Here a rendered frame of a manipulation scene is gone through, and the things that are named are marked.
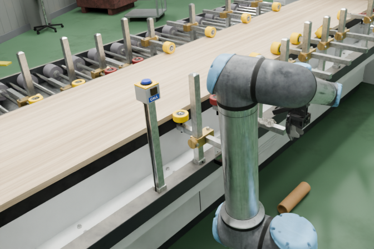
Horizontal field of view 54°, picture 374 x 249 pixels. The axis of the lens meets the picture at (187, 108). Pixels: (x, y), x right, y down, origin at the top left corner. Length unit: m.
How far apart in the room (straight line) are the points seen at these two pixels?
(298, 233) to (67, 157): 0.97
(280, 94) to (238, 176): 0.33
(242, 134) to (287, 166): 1.98
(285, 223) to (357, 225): 1.36
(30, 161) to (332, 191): 1.99
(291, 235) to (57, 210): 0.94
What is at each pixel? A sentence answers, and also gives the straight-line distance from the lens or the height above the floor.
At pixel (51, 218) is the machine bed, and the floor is 0.71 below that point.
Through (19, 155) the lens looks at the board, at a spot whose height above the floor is 0.90.
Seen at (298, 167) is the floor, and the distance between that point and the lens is 3.01.
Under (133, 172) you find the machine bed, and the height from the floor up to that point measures 0.69.
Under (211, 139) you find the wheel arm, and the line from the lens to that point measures 1.74.
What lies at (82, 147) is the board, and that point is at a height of 0.90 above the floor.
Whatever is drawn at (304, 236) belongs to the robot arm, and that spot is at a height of 0.87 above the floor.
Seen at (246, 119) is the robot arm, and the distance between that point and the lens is 1.01.
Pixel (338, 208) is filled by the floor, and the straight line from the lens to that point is 2.71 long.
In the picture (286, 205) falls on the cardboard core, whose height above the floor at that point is 0.07.
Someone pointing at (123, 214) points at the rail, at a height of 0.70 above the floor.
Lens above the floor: 1.79
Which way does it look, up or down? 28 degrees down
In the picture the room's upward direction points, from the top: 4 degrees counter-clockwise
